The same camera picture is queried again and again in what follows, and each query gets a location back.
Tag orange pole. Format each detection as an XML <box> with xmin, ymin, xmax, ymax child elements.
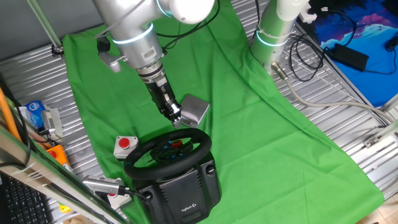
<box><xmin>0</xmin><ymin>86</ymin><xmax>22</xmax><ymax>142</ymax></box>

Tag white box red button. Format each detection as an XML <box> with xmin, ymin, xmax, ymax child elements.
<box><xmin>105</xmin><ymin>192</ymin><xmax>133</xmax><ymax>211</ymax></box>

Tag orange button box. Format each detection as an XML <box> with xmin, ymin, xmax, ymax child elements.
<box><xmin>45</xmin><ymin>144</ymin><xmax>71</xmax><ymax>167</ymax></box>

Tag black Logitech wheel base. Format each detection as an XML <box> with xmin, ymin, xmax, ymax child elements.
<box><xmin>132</xmin><ymin>152</ymin><xmax>223</xmax><ymax>224</ymax></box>

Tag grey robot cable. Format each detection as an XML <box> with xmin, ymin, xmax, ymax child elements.
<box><xmin>271</xmin><ymin>62</ymin><xmax>396</xmax><ymax>124</ymax></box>

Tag aluminium frame pole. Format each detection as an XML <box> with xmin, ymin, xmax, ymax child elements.
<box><xmin>26</xmin><ymin>0</ymin><xmax>65</xmax><ymax>57</ymax></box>

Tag grey box red button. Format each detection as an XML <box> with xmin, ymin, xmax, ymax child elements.
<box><xmin>113</xmin><ymin>135</ymin><xmax>139</xmax><ymax>161</ymax></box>

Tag black power adapter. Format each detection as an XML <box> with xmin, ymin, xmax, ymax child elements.
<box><xmin>333</xmin><ymin>43</ymin><xmax>370</xmax><ymax>72</ymax></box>

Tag silver corner bracket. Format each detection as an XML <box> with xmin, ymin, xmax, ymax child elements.
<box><xmin>363</xmin><ymin>135</ymin><xmax>382</xmax><ymax>149</ymax></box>

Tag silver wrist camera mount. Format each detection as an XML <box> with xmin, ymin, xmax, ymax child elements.
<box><xmin>96</xmin><ymin>35</ymin><xmax>128</xmax><ymax>73</ymax></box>

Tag blue white carton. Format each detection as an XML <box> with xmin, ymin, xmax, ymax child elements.
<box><xmin>25</xmin><ymin>100</ymin><xmax>47</xmax><ymax>130</ymax></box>

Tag black coiled cable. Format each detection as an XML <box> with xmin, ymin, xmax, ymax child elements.
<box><xmin>289</xmin><ymin>33</ymin><xmax>335</xmax><ymax>83</ymax></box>

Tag green cloth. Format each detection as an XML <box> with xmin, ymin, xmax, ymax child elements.
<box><xmin>62</xmin><ymin>0</ymin><xmax>385</xmax><ymax>224</ymax></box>

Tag blue patterned desk mat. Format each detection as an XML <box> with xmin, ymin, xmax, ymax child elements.
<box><xmin>306</xmin><ymin>0</ymin><xmax>398</xmax><ymax>108</ymax></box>

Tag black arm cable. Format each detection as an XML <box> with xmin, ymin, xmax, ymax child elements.
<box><xmin>154</xmin><ymin>0</ymin><xmax>221</xmax><ymax>50</ymax></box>

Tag black computer mouse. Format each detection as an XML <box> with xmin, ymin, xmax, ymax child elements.
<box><xmin>384</xmin><ymin>32</ymin><xmax>398</xmax><ymax>52</ymax></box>

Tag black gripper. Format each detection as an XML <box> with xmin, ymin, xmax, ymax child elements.
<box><xmin>145</xmin><ymin>77</ymin><xmax>183</xmax><ymax>128</ymax></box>

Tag silver depth camera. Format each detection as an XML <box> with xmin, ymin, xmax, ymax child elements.
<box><xmin>41</xmin><ymin>107</ymin><xmax>64</xmax><ymax>141</ymax></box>
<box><xmin>82</xmin><ymin>175</ymin><xmax>130</xmax><ymax>196</ymax></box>

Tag silver digital scale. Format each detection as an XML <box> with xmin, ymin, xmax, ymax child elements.
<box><xmin>178</xmin><ymin>93</ymin><xmax>211</xmax><ymax>129</ymax></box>

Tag black keyboard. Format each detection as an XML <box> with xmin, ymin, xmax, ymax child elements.
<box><xmin>0</xmin><ymin>174</ymin><xmax>53</xmax><ymax>224</ymax></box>

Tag black steering wheel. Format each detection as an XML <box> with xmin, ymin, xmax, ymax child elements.
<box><xmin>123</xmin><ymin>128</ymin><xmax>213</xmax><ymax>181</ymax></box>

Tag black camera cable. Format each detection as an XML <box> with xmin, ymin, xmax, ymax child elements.
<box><xmin>124</xmin><ymin>186</ymin><xmax>149</xmax><ymax>200</ymax></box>

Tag aluminium frame beam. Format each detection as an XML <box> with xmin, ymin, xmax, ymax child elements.
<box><xmin>0</xmin><ymin>124</ymin><xmax>130</xmax><ymax>224</ymax></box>

